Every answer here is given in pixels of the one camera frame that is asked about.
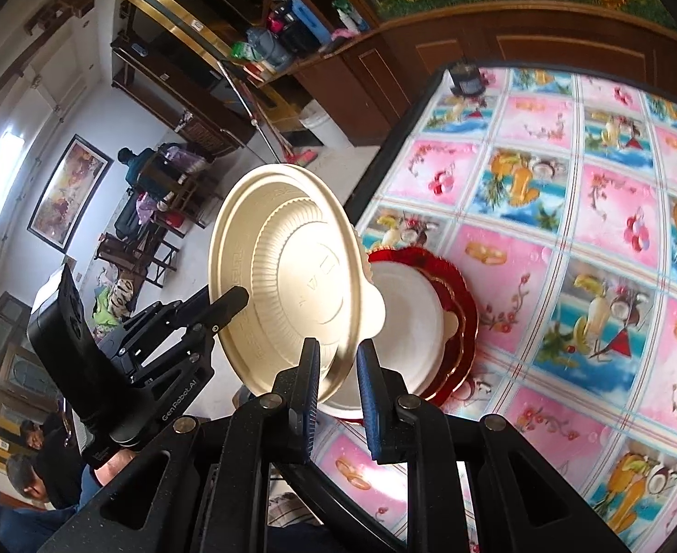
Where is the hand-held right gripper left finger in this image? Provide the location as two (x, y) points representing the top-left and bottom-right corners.
(36, 337), (323, 553)

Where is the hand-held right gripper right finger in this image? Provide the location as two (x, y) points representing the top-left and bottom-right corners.
(356, 339), (633, 553)

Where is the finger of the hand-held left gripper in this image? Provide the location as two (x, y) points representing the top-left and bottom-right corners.
(123, 286), (251, 347)
(160, 325), (223, 379)

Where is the beige slotted plastic basin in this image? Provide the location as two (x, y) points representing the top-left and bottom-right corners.
(208, 163), (386, 421)

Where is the large white bowl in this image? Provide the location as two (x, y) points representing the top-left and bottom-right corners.
(370, 262), (452, 402)

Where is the small red gold-rimmed plate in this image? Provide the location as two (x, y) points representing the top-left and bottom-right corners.
(370, 250), (467, 402)

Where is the large red glass plate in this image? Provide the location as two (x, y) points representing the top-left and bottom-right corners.
(367, 246), (480, 408)

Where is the person's left hand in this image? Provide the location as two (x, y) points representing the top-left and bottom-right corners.
(93, 450), (138, 488)

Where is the pile of clothes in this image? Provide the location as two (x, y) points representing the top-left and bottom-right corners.
(90, 278), (139, 336)

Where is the person's checked clothing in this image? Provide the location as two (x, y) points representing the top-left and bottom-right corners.
(266, 475), (323, 532)

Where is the dark wooden side cabinet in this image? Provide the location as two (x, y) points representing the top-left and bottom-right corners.
(174, 108), (244, 158)

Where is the white bucket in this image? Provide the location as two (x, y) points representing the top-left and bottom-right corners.
(301, 100), (331, 131)

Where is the black-edged table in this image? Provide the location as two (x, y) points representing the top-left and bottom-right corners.
(281, 59), (677, 553)

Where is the fruit print tablecloth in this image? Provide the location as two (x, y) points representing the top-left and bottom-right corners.
(307, 66), (677, 553)

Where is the clear blue water jug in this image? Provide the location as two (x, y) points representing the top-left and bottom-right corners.
(246, 28), (293, 71)

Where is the gold trimmed dark cabinet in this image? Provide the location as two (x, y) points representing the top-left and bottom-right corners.
(104, 0), (293, 152)

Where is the black kitchen appliance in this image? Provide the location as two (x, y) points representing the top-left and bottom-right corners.
(266, 3), (315, 55)

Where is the brown wooden cabinet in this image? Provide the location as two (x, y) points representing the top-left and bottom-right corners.
(255, 3), (677, 147)

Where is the blue plastic container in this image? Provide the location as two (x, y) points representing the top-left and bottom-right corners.
(289, 0), (331, 45)

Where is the small black cylindrical device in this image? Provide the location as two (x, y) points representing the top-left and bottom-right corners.
(449, 60), (487, 98)

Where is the framed wall picture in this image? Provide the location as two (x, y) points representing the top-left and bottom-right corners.
(28, 134), (114, 253)

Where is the mop with metal handle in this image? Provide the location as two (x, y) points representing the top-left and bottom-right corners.
(216, 59), (320, 168)

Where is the wooden wall shelf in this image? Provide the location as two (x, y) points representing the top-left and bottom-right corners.
(23, 0), (95, 36)

